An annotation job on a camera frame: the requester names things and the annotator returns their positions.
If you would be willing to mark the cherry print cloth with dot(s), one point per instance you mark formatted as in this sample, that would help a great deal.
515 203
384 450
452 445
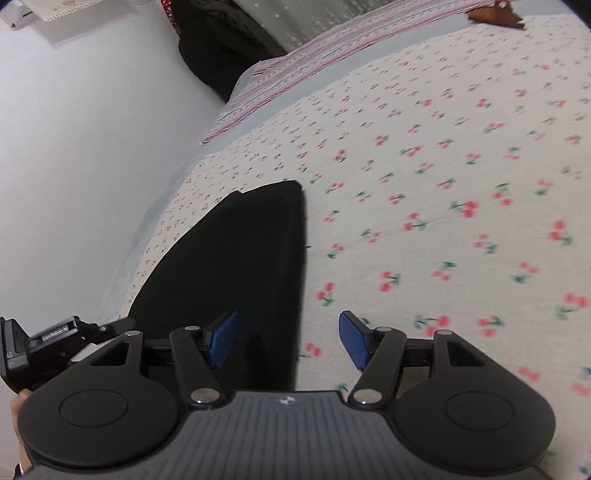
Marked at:
547 348

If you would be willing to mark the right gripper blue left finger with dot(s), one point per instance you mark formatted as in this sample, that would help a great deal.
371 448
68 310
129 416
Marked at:
219 338

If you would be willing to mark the black pants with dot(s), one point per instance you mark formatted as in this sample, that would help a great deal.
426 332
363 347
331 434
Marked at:
247 254

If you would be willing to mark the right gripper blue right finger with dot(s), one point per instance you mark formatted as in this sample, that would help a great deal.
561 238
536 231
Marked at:
357 338

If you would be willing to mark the pink striped cloth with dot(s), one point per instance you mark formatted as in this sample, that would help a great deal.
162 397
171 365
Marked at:
267 80

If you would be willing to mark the grey star curtain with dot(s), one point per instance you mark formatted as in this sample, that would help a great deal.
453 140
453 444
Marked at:
292 23

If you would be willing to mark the brown hair clip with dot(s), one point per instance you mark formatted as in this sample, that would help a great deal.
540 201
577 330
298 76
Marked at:
501 13

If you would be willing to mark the person's left hand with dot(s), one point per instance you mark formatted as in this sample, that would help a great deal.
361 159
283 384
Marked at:
16 405

